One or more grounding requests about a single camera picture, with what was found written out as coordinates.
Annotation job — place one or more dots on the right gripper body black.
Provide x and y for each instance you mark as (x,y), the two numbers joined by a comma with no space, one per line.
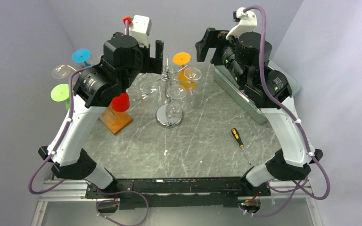
(222,42)

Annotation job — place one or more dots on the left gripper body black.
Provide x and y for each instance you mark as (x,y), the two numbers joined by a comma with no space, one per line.
(148,63)

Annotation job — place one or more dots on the clear wine glass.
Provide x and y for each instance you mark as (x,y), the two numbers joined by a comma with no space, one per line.
(149,95)
(175,107)
(192,75)

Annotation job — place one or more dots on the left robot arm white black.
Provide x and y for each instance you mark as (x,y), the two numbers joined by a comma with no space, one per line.
(123,59)

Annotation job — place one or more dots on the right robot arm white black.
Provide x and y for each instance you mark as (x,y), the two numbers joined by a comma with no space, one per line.
(246,58)

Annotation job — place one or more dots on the orange plastic wine glass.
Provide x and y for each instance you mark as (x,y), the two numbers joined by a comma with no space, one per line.
(182,59)

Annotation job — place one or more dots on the red plastic wine glass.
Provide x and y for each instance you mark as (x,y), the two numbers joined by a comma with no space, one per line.
(121,103)

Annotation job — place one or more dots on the chrome wine glass rack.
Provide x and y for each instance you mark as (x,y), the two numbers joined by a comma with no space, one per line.
(168,77)

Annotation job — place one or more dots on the orange wooden rack base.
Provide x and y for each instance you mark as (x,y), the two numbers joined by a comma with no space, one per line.
(122,120)

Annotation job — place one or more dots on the clear glass on gold rack front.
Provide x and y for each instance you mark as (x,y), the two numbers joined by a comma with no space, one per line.
(108,118)

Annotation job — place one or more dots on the clear glass on gold rack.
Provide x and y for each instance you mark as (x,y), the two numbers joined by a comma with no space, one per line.
(108,118)
(60,71)

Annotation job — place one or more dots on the blue plastic wine glass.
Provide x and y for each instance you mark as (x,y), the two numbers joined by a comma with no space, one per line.
(82,56)

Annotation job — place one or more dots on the clear glass on gold rack left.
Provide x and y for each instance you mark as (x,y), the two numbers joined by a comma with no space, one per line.
(60,71)

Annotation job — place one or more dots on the green plastic wine glass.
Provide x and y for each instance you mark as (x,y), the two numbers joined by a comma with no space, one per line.
(60,93)

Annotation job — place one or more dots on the clear plastic storage box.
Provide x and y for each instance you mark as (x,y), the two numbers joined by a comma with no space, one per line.
(223,77)

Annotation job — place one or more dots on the orange black screwdriver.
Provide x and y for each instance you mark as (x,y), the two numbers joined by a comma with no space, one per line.
(237,137)

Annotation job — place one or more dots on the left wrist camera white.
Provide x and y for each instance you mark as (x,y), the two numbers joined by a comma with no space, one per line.
(138,27)

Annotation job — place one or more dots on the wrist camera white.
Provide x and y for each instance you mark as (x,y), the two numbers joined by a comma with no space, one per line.
(138,27)
(246,22)

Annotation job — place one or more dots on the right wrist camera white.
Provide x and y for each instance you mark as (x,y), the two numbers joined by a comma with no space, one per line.
(246,22)

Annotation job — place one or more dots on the aluminium frame rail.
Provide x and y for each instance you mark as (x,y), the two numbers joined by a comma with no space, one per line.
(79,190)

